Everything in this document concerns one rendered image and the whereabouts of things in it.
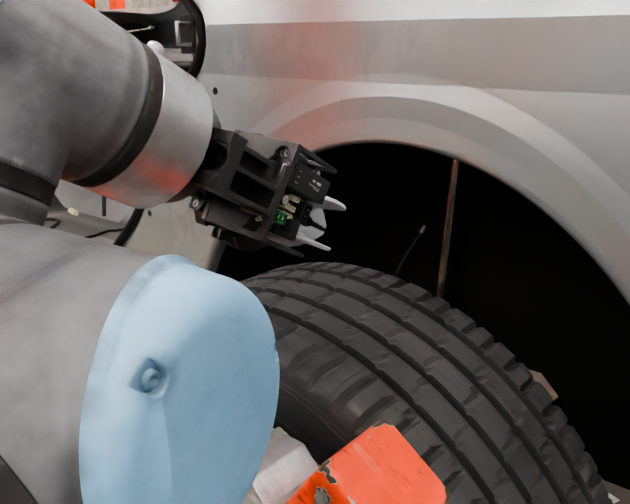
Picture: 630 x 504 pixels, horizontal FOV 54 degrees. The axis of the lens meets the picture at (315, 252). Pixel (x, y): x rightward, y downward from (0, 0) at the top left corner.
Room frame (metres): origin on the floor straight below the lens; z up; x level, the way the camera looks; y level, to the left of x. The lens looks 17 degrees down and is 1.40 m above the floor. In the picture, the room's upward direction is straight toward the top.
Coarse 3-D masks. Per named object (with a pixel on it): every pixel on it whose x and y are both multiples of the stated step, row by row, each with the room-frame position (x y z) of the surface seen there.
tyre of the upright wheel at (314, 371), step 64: (320, 320) 0.53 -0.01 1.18; (384, 320) 0.55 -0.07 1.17; (448, 320) 0.58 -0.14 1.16; (320, 384) 0.45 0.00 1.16; (384, 384) 0.46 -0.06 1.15; (448, 384) 0.49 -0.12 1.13; (512, 384) 0.53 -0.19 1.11; (320, 448) 0.44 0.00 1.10; (448, 448) 0.43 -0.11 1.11; (512, 448) 0.46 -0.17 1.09; (576, 448) 0.50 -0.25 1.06
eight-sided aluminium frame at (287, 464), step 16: (272, 432) 0.43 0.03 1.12; (272, 448) 0.41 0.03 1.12; (288, 448) 0.41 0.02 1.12; (304, 448) 0.42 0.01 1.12; (272, 464) 0.39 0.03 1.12; (288, 464) 0.40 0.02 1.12; (304, 464) 0.41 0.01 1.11; (256, 480) 0.38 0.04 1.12; (272, 480) 0.38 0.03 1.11; (288, 480) 0.39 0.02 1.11; (304, 480) 0.40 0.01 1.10; (256, 496) 0.37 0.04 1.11; (272, 496) 0.37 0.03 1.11; (288, 496) 0.38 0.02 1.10
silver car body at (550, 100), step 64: (192, 0) 1.05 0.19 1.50; (256, 0) 0.89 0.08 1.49; (320, 0) 0.82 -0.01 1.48; (384, 0) 0.76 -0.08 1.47; (448, 0) 0.71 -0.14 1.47; (512, 0) 0.66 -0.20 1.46; (576, 0) 0.62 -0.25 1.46; (192, 64) 1.04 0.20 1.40; (256, 64) 0.89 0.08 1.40; (320, 64) 0.82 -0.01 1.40; (384, 64) 0.76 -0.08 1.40; (448, 64) 0.71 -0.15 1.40; (512, 64) 0.66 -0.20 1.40; (576, 64) 0.62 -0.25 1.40; (256, 128) 0.90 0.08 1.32; (320, 128) 0.82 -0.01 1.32; (384, 128) 0.76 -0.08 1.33; (448, 128) 0.70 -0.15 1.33; (512, 128) 0.66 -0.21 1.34; (576, 128) 0.62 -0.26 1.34; (64, 192) 2.69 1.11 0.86; (576, 192) 0.61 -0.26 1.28; (192, 256) 1.00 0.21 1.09
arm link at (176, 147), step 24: (168, 72) 0.36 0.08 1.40; (168, 96) 0.35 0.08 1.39; (192, 96) 0.36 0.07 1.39; (168, 120) 0.34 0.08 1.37; (192, 120) 0.36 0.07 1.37; (168, 144) 0.34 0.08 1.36; (192, 144) 0.36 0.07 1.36; (144, 168) 0.34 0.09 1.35; (168, 168) 0.35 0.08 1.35; (192, 168) 0.36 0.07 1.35; (96, 192) 0.35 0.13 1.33; (120, 192) 0.35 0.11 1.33; (144, 192) 0.35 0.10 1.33; (168, 192) 0.36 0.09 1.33
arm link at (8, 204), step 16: (0, 176) 0.27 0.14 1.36; (16, 176) 0.27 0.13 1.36; (32, 176) 0.28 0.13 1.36; (0, 192) 0.26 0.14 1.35; (16, 192) 0.27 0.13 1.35; (32, 192) 0.28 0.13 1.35; (48, 192) 0.29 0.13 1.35; (0, 208) 0.26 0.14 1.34; (16, 208) 0.27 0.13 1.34; (32, 208) 0.28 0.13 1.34; (48, 208) 0.30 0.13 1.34
